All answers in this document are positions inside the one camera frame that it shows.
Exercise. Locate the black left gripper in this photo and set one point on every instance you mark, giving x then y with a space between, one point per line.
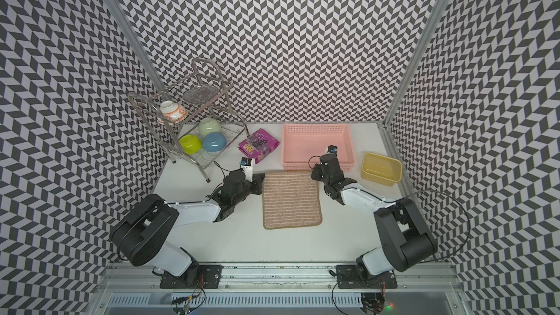
257 180

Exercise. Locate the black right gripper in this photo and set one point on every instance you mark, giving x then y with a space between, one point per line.
316 174

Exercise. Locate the brown striped square dishcloth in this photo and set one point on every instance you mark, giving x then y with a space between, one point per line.
290 200

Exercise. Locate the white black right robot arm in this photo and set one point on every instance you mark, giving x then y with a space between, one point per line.
404 236

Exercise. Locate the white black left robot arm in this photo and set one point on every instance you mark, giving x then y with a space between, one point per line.
141 237

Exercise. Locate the pink perforated plastic basket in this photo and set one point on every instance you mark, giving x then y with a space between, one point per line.
302 141

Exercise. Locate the purple snack packet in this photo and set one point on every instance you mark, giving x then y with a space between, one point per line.
259 145

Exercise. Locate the yellow plastic container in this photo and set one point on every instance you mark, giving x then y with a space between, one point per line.
381 169

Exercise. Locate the blue bowl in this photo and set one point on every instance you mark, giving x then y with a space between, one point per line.
214 142

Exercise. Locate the lime green bowl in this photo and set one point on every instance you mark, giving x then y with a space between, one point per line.
190 144

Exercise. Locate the pale green bowl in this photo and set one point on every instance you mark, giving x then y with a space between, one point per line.
208 126

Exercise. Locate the white orange ceramic bowl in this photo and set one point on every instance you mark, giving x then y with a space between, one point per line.
172 112

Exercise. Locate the grey patterned plate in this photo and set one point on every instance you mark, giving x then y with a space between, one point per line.
200 94

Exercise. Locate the metal wire dish rack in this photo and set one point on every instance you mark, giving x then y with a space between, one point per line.
204 71

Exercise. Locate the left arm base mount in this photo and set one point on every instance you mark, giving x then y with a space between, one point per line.
206 276

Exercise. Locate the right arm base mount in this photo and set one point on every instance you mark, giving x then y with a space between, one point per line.
355 276

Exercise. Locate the aluminium front rail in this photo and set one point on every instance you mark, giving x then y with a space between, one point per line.
279 288

